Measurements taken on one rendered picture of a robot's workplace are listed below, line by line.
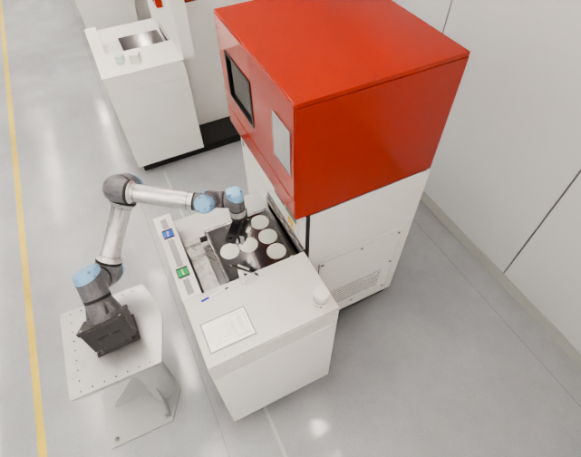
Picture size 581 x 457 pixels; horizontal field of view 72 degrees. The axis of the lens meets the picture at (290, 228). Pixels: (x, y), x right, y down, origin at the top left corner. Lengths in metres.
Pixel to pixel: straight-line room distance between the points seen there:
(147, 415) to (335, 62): 2.23
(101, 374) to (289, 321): 0.87
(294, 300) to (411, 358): 1.23
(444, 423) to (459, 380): 0.29
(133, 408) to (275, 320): 1.31
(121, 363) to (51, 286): 1.59
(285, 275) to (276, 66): 0.93
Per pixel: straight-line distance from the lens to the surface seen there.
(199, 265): 2.11
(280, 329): 1.79
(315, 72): 1.54
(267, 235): 2.14
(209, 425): 2.71
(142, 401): 2.84
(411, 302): 3.05
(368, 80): 1.52
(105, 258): 1.99
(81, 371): 2.11
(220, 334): 1.81
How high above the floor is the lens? 2.60
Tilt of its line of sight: 52 degrees down
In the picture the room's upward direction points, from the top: 1 degrees counter-clockwise
